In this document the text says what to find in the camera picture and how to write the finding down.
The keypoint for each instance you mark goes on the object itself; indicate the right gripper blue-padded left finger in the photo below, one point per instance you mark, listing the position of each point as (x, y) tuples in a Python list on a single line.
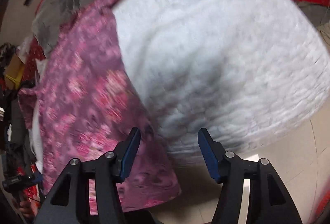
[(86, 192)]

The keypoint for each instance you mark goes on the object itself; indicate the purple pink floral garment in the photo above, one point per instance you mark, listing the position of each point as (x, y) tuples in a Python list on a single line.
[(86, 104)]

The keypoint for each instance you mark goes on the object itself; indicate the yellow cardboard box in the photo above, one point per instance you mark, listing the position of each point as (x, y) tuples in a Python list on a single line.
[(14, 72)]

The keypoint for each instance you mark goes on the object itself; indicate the white quilted bedspread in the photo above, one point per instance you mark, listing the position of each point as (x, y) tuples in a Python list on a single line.
[(247, 70)]

